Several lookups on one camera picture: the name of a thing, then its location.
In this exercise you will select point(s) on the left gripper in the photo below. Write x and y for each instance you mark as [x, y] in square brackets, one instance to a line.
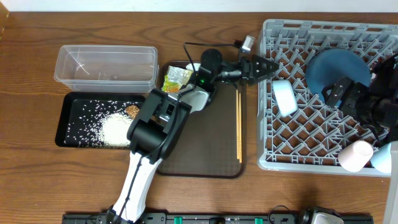
[249, 70]

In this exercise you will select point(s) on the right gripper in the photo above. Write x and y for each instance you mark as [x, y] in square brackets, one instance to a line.
[354, 92]

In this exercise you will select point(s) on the dark blue plate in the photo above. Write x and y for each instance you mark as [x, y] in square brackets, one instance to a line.
[331, 65]

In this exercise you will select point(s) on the wooden chopstick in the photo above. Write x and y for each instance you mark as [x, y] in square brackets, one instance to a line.
[240, 127]
[237, 128]

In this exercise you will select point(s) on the light blue large bowl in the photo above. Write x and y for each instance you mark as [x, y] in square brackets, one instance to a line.
[285, 97]

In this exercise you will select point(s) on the white tissue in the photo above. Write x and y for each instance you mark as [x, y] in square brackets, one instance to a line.
[193, 67]

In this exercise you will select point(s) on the pink cup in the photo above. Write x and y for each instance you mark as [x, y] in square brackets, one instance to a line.
[355, 156]

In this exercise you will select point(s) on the green yellow snack wrapper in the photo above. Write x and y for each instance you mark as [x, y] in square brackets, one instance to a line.
[175, 78]

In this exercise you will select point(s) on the brown food scrap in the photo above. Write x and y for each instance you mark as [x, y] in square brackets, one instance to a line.
[132, 111]

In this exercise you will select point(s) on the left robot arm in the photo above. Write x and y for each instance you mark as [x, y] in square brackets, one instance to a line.
[161, 118]

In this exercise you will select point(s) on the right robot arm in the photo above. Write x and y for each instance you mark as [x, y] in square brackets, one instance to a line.
[375, 108]

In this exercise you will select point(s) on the grey dishwasher rack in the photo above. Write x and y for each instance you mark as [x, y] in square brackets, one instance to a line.
[309, 139]

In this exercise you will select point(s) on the black waste tray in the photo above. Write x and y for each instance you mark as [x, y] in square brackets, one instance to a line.
[71, 97]

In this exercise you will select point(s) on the brown serving tray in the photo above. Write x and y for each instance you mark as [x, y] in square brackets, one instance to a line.
[208, 145]

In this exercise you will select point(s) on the white rice pile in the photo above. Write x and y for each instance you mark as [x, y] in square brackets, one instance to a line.
[98, 124]

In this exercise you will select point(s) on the clear plastic bin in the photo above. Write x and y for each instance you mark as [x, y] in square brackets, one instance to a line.
[107, 68]

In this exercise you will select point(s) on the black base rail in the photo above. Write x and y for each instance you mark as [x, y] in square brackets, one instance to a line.
[278, 215]

